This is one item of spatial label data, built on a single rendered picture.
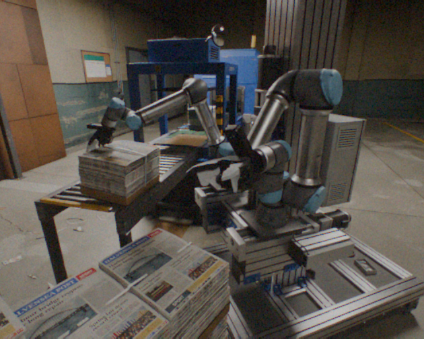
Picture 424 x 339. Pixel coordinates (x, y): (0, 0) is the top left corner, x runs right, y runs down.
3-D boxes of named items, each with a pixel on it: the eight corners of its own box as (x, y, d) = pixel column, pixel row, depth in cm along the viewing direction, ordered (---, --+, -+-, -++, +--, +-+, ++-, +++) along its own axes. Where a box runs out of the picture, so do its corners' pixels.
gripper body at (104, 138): (102, 147, 147) (110, 130, 142) (90, 138, 148) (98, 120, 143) (111, 144, 154) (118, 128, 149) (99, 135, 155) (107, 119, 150)
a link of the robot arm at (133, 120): (216, 95, 139) (132, 136, 132) (210, 94, 149) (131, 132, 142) (208, 74, 134) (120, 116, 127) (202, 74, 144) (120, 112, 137)
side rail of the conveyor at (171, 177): (126, 235, 132) (123, 214, 128) (116, 233, 133) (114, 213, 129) (203, 158, 254) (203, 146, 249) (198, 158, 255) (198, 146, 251)
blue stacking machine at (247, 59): (262, 159, 476) (271, 32, 406) (195, 153, 508) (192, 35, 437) (268, 140, 613) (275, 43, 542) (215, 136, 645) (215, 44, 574)
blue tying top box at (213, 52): (208, 62, 234) (208, 38, 228) (148, 63, 249) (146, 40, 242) (220, 64, 275) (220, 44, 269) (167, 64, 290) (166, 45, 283)
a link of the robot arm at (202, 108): (219, 165, 165) (183, 83, 142) (212, 159, 179) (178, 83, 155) (235, 157, 167) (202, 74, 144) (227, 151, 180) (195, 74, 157)
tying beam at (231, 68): (224, 74, 223) (224, 62, 220) (126, 74, 247) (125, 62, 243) (237, 74, 285) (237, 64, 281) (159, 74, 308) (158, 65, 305)
